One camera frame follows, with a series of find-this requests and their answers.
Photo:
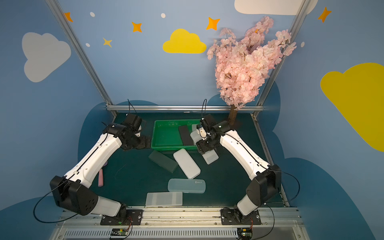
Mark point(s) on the circuit board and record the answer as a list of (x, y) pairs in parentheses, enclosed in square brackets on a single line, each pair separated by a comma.
[(118, 233), (244, 234)]

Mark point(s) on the black pencil case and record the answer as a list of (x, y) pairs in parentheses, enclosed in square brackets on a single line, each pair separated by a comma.
[(185, 135)]

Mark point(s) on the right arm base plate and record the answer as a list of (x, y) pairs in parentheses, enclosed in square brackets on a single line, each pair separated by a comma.
[(235, 217)]

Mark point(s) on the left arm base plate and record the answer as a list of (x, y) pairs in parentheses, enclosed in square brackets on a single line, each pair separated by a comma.
[(131, 217)]

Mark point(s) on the frosted clear pencil case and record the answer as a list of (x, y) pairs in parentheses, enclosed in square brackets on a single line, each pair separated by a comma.
[(210, 156)]

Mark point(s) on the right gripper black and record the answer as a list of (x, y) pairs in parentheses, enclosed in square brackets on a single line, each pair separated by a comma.
[(202, 148)]

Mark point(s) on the green plastic storage tray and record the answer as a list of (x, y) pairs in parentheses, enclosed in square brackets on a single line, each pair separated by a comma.
[(167, 137)]

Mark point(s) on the right circuit board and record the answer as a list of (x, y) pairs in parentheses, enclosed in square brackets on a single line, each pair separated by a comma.
[(244, 234)]

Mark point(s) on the white opaque pencil case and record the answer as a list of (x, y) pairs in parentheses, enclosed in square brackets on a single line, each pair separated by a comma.
[(187, 164)]

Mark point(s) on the aluminium front rail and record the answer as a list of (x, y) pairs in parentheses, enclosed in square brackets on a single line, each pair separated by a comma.
[(185, 223)]

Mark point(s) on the pink blossom artificial tree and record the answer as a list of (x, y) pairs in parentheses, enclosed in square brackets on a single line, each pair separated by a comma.
[(243, 66)]

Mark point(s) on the dark translucent grey pencil case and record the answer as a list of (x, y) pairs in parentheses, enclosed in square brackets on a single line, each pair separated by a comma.
[(163, 161)]

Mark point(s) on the light blue pencil case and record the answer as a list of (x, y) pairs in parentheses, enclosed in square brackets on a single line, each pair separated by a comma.
[(192, 186)]

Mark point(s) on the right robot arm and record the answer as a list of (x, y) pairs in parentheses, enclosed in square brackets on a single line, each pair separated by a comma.
[(265, 178)]

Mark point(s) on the frosted pencil case front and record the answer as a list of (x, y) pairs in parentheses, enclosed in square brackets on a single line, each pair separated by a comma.
[(164, 199)]

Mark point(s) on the left circuit board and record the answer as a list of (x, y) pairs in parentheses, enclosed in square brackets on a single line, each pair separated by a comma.
[(118, 233)]

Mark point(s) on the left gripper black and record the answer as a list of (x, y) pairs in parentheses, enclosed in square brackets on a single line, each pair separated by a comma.
[(145, 142)]

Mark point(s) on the purple pink toy shovel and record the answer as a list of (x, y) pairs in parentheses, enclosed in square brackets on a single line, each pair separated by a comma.
[(101, 176)]

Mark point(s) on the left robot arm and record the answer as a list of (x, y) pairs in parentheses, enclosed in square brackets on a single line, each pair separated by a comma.
[(72, 191)]

